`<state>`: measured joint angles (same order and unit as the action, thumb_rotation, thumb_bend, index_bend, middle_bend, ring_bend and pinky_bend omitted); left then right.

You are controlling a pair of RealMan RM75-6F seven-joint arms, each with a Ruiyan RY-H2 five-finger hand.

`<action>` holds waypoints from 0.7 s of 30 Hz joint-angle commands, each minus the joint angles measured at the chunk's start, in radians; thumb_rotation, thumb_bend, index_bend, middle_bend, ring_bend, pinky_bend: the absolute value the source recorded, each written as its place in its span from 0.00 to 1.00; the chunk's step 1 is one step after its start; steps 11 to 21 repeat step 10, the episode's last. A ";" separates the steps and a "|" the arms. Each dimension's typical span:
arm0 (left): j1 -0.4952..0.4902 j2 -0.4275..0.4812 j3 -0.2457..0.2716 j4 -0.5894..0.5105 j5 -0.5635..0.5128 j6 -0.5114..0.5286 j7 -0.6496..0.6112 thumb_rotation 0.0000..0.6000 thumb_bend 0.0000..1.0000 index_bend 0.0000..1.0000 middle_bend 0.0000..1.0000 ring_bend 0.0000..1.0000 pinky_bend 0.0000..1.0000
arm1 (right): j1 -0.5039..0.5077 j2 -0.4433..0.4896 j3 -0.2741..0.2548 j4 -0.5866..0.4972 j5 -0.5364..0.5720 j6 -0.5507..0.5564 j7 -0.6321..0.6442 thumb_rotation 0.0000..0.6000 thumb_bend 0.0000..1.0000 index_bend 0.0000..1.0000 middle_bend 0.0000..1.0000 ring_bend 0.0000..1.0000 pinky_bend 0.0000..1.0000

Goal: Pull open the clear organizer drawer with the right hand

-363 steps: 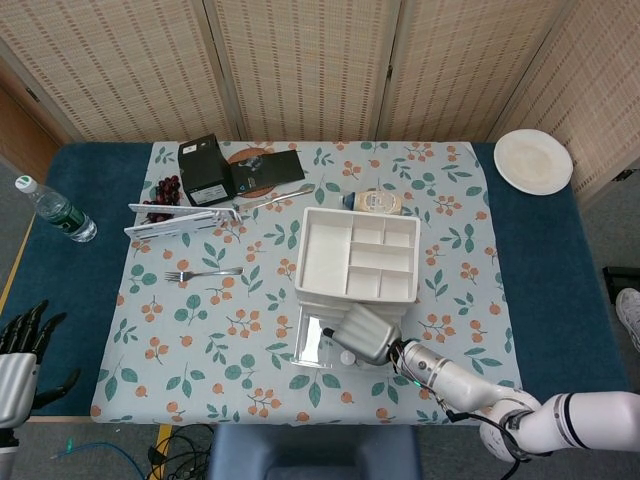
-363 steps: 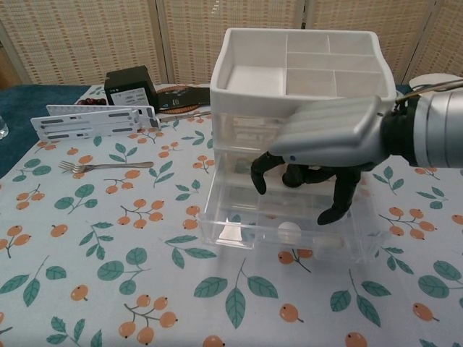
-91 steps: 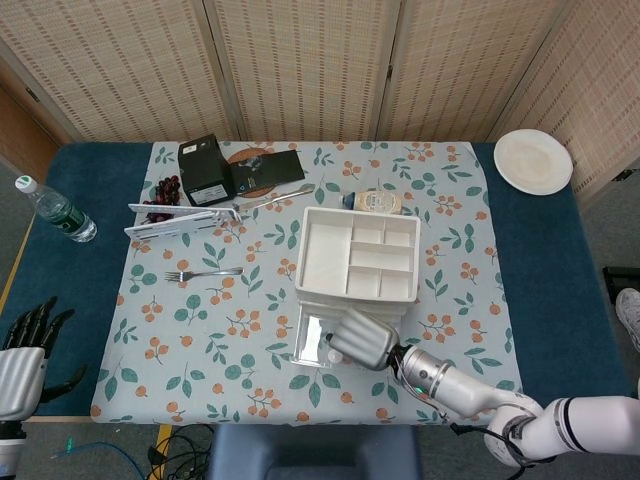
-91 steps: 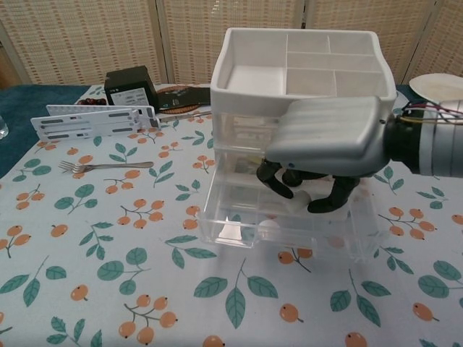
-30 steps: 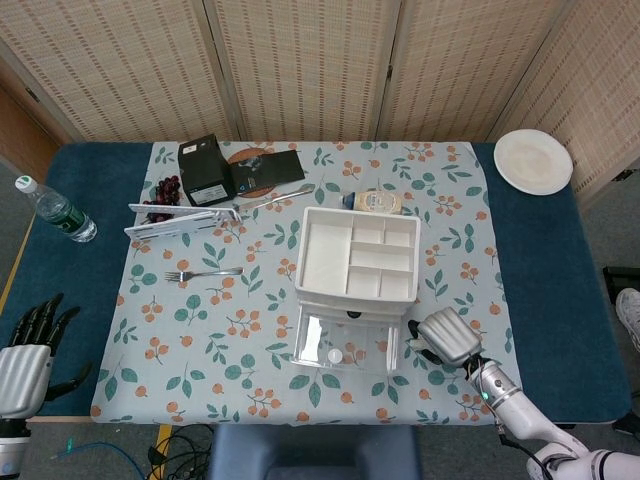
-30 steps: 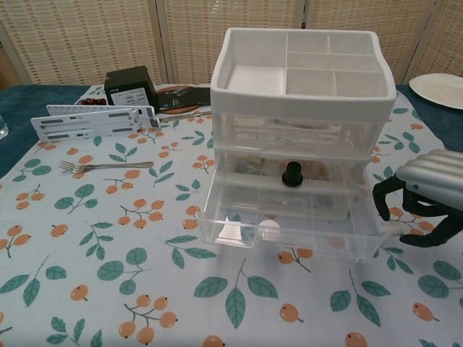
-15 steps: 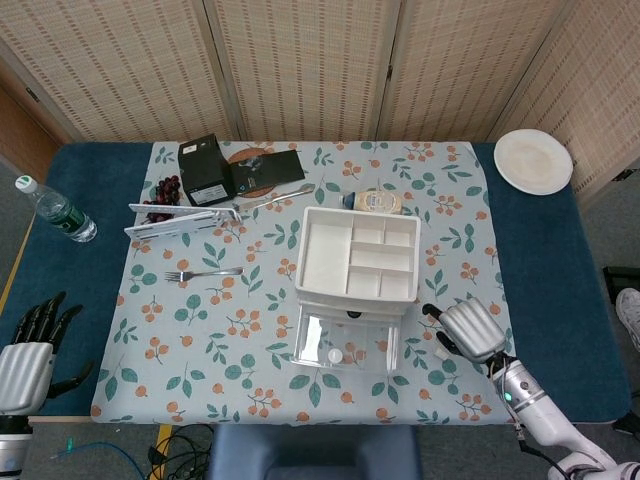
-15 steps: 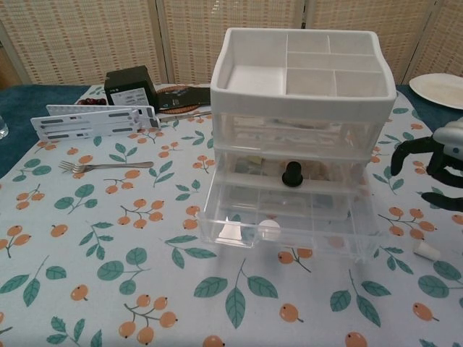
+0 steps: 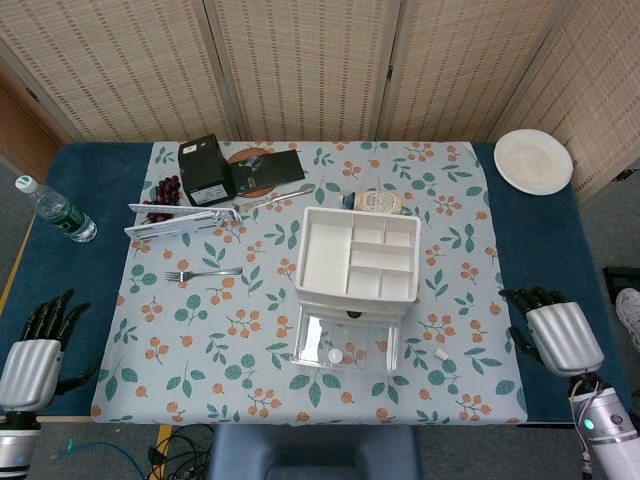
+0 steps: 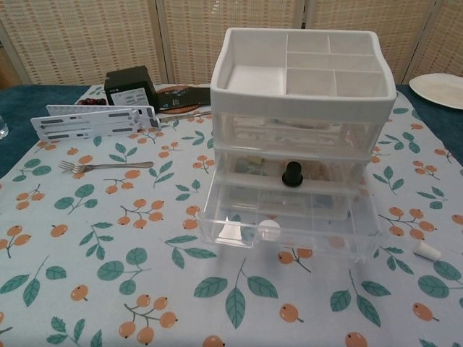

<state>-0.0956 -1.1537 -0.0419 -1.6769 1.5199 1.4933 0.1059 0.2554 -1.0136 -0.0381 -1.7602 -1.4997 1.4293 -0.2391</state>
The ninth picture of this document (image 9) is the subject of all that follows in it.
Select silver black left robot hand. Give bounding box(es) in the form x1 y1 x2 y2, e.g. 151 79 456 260
0 288 99 414

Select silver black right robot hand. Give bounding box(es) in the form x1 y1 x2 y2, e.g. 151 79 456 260
497 286 606 376

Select clear plastic drawer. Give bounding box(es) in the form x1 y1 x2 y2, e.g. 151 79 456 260
298 298 417 310
290 303 402 372
298 305 411 322

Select black tray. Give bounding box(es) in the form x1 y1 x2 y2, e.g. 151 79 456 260
602 266 640 301

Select white plastic drawer organizer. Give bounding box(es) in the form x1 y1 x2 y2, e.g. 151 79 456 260
293 206 422 326

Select black cardboard box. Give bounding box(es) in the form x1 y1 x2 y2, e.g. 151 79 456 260
177 133 236 207

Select white shoe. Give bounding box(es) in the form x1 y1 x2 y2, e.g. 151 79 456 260
614 288 640 351

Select dark blue table cover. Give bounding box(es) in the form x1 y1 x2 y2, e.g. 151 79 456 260
0 142 632 426

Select clear plastic water bottle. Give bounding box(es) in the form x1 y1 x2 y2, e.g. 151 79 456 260
13 174 99 245

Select floral fruit print tablecloth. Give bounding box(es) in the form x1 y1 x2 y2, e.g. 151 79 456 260
89 140 529 427

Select white round plate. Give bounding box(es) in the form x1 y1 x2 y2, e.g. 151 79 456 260
493 128 574 194

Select metal fork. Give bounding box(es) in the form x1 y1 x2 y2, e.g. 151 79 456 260
164 267 245 284

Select white folding stand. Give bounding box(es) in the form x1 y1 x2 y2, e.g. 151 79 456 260
124 202 244 242

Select dark red cherries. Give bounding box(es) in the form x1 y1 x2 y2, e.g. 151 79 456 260
142 174 182 225

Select beige label bottle blue cap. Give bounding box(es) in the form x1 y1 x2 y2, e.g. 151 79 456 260
341 188 405 217

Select brown wooden door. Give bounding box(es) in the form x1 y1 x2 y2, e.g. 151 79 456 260
0 69 66 171

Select dark blue padded seat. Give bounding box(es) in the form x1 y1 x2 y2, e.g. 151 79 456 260
207 424 424 480

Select metal table knife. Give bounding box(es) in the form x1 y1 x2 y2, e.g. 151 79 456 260
232 183 316 211

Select black printed card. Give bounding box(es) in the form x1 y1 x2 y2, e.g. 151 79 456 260
227 148 306 194

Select bamboo folding screen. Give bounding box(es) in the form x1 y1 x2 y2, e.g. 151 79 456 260
0 0 640 201

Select blue floor cable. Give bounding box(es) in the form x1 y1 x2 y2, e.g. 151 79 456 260
52 438 151 476

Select black floor cables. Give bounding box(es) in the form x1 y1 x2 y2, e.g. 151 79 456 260
147 424 216 480

